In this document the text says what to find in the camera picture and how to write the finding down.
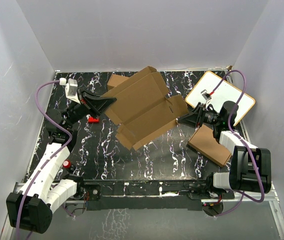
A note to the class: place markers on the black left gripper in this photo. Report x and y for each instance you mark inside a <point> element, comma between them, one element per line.
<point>100,103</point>

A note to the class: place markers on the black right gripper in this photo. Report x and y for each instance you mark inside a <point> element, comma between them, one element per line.
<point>196,118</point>

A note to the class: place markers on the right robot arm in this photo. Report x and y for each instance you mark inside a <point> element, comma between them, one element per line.
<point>250,171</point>

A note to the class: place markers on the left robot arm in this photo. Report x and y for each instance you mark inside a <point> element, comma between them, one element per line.
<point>32,207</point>

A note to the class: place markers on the folded brown cardboard box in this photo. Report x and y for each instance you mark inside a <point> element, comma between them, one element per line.
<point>115,80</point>

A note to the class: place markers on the small red block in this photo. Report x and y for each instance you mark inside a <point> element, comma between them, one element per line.
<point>93,120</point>

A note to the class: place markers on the flat cardboard stack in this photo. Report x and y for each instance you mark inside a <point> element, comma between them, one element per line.
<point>203,141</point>

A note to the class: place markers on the yellow-framed whiteboard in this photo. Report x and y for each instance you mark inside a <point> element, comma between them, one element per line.
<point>225,92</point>

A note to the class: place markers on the red emergency stop button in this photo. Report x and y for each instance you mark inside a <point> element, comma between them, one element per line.
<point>67,164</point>

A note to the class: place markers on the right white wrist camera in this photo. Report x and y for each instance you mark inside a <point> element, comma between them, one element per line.
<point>206,96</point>

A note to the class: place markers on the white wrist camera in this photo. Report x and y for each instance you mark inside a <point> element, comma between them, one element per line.
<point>206,96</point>
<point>71,89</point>

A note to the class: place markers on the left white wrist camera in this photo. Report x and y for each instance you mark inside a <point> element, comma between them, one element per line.
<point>71,89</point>

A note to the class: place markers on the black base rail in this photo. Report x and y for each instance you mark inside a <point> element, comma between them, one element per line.
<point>190,195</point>

